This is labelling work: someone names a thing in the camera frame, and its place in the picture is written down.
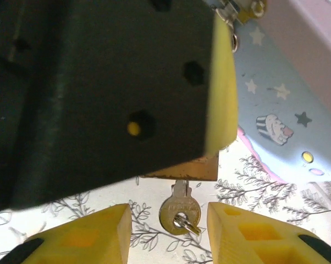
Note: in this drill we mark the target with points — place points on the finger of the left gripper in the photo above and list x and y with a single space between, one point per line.
132 82
250 11

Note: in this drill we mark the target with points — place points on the small brass padlock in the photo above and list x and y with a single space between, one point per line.
193 169

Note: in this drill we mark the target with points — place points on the floral tablecloth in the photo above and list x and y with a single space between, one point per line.
237 198

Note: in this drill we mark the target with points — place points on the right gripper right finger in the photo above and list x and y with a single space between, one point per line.
264 239

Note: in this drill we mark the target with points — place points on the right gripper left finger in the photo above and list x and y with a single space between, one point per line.
85 239

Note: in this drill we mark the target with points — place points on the small metal key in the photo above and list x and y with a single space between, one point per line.
179 211

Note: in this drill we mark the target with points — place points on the blue cartoon tin box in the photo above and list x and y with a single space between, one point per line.
278 110

